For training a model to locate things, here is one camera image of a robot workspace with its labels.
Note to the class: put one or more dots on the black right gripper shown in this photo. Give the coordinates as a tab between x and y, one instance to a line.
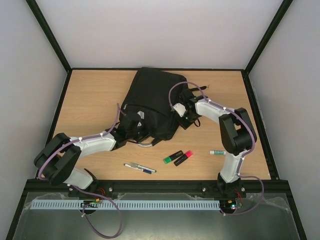
187	122

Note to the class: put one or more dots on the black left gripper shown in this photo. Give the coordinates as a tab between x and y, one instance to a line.
148	132

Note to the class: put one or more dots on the black student bag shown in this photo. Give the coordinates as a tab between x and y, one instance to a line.
154	92

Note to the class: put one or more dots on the pink highlighter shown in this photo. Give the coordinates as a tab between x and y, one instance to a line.
182	158

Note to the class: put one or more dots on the blue whiteboard marker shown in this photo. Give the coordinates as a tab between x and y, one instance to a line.
137	168

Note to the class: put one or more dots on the green highlighter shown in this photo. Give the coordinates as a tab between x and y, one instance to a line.
173	156

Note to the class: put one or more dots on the glue stick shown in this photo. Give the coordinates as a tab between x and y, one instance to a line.
217	152

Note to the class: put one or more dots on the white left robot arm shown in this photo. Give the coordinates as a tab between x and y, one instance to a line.
56	163

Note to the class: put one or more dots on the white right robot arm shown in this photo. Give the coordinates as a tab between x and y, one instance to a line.
238	136

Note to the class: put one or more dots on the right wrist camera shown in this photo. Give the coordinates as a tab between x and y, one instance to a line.
180	109

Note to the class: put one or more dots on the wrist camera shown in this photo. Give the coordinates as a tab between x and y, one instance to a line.
141	114
180	109

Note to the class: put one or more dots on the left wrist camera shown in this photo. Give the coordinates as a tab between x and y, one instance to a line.
141	114

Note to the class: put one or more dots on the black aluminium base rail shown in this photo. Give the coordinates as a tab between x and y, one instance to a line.
112	188

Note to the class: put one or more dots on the grey slotted cable duct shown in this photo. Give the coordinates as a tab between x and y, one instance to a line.
124	205

